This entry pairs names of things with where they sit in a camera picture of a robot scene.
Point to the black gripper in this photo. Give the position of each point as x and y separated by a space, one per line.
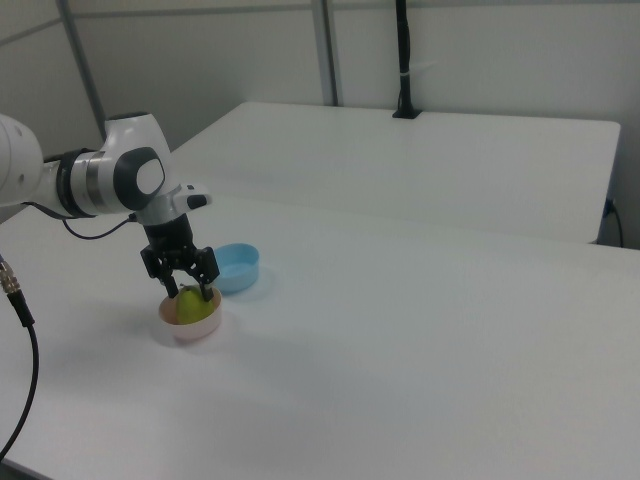
170 240

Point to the green pear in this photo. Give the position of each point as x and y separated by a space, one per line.
191 306

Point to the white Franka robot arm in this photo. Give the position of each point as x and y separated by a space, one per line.
100 175

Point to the blue plastic bowl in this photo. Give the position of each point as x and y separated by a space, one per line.
240 272

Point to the pink plastic bowl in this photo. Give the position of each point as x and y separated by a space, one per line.
197 332

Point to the white background table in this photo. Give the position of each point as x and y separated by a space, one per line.
400 165

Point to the grey metal frame post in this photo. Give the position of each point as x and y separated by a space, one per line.
327 50
82 70

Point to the black camera pole with base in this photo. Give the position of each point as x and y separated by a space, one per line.
404 60

